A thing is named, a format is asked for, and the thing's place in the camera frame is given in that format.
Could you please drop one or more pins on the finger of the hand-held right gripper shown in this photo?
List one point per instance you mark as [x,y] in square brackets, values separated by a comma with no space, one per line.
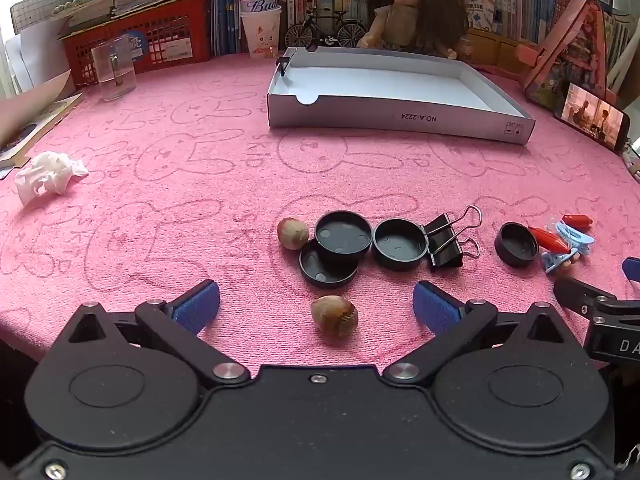
[631,269]
[575,293]

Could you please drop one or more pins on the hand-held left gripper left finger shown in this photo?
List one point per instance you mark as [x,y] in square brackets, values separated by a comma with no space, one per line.
[197,306]

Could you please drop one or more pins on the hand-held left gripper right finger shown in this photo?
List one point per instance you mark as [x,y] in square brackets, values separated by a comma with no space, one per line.
[435,307]

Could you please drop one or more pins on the light blue snap hair clip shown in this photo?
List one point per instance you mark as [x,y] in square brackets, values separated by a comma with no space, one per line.
[581,238]

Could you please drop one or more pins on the large black binder clip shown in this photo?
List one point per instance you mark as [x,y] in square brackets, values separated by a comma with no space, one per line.
[442,250]

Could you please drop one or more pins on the black round lid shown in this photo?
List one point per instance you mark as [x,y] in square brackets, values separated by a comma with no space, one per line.
[400,247]
[515,245]
[325,273]
[343,240]

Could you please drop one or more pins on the brown snail shell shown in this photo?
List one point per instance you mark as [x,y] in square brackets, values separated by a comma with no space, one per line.
[334,314]

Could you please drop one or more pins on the brown nut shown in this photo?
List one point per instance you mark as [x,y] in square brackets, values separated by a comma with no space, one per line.
[293,233]

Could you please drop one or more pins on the white cardboard box tray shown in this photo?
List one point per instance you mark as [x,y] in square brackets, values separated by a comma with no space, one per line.
[375,85]

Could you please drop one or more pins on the pink bunny print towel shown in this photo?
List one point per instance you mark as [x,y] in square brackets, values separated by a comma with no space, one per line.
[175,170]

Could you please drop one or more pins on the black smartphone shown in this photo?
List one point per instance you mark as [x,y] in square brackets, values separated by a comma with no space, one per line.
[590,115]

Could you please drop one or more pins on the crumpled white tissue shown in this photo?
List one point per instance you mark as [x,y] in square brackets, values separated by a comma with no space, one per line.
[45,175]

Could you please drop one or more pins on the pink toy house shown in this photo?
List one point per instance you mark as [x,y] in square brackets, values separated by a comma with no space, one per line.
[575,45]

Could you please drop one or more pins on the open book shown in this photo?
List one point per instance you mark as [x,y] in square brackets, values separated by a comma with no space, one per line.
[50,110]

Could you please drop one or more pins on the clear glass mug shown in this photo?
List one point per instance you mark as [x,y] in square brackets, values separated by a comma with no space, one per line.
[112,72]

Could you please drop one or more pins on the small black binder clip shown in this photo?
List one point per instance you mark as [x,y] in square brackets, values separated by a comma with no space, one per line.
[284,64]

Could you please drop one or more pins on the wooden drawer box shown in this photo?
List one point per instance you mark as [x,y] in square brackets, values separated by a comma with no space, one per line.
[490,47]

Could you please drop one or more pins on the large red plastic basket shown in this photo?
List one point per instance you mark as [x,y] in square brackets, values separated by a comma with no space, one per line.
[170,30]

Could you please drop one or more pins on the cat print paper cup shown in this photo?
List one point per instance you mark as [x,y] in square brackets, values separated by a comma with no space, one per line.
[262,35]

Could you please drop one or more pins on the black miniature bicycle model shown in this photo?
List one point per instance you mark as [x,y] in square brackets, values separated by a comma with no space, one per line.
[302,35]

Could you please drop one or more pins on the brown-haired doll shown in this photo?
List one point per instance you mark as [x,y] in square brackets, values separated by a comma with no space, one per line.
[400,15]

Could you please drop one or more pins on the colourful printed cardboard box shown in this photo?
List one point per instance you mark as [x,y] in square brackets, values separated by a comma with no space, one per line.
[480,10]

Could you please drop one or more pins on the white paper sheet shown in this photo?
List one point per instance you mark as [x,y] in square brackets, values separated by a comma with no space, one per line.
[35,55]

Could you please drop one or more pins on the white grid board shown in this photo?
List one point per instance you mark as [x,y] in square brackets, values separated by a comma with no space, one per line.
[30,15]

